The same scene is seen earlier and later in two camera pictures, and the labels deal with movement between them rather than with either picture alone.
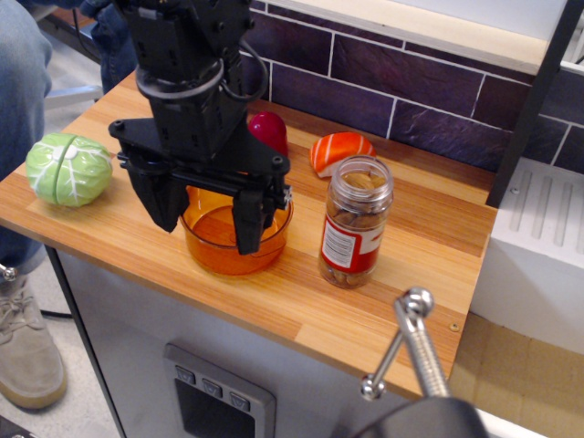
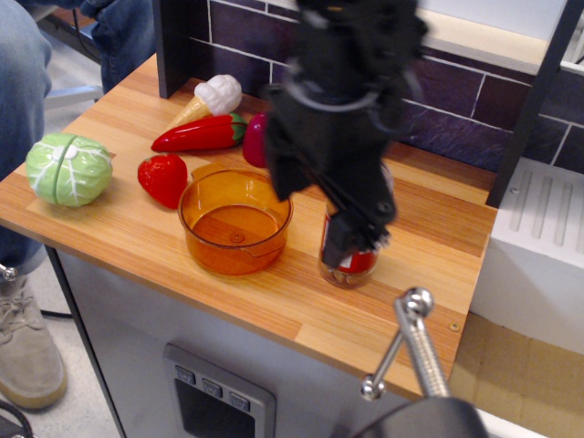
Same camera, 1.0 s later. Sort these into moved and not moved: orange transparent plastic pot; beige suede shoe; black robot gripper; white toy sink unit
Moved: black robot gripper
Not moved: white toy sink unit; orange transparent plastic pot; beige suede shoe
